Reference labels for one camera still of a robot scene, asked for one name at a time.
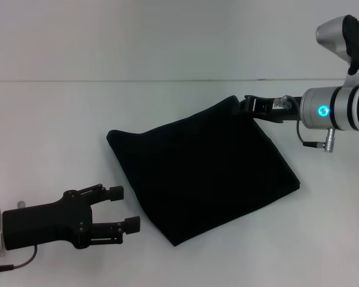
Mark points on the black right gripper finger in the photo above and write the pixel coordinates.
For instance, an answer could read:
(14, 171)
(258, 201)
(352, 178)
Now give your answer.
(237, 109)

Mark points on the silver right arm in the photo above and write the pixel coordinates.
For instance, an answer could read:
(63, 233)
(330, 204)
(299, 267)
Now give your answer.
(338, 109)

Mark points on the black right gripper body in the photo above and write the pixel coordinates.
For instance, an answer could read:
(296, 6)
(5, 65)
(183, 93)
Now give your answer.
(272, 109)

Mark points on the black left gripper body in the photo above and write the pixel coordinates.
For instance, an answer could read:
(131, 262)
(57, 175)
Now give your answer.
(45, 222)

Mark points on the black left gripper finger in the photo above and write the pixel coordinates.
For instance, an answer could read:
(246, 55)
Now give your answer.
(131, 224)
(115, 192)

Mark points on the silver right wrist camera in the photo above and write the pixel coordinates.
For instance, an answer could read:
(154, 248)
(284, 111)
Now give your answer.
(344, 42)

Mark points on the black shirt with FREE print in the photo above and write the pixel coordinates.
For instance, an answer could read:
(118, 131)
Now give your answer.
(197, 170)

